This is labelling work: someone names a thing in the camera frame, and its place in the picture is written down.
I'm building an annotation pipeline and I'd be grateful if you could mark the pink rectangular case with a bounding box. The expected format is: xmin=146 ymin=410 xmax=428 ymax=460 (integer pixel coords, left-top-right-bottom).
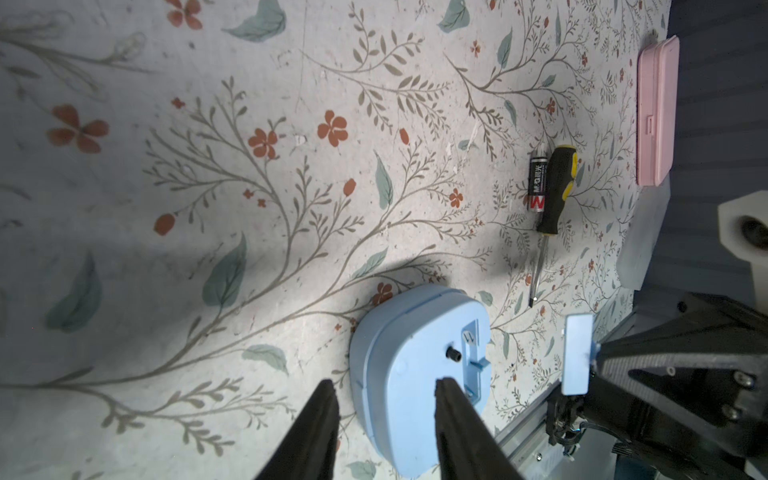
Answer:
xmin=636 ymin=36 xmax=680 ymax=187

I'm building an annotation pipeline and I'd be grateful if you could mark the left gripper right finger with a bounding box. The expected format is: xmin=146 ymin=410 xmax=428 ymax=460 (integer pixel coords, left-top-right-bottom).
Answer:
xmin=435 ymin=377 xmax=523 ymax=480

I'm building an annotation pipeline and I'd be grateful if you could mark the light blue battery cover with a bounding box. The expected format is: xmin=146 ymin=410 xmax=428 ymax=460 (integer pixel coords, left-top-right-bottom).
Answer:
xmin=561 ymin=314 xmax=600 ymax=396

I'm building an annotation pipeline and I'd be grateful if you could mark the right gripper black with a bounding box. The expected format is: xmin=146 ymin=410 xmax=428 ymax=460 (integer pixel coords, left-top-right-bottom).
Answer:
xmin=546 ymin=293 xmax=767 ymax=479

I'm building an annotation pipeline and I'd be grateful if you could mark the black red AA battery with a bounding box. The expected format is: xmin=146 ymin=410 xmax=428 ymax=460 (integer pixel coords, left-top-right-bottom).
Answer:
xmin=527 ymin=152 xmax=548 ymax=213

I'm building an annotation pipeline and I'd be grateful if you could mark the black yellow screwdriver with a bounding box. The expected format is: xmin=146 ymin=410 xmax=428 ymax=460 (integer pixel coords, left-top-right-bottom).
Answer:
xmin=528 ymin=145 xmax=579 ymax=307

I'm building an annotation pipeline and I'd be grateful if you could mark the light blue alarm clock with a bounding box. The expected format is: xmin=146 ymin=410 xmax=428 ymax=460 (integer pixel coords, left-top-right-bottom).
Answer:
xmin=349 ymin=284 xmax=492 ymax=478

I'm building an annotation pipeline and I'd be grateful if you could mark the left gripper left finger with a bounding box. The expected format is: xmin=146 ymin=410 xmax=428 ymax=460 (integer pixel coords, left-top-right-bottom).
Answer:
xmin=256 ymin=379 xmax=340 ymax=480

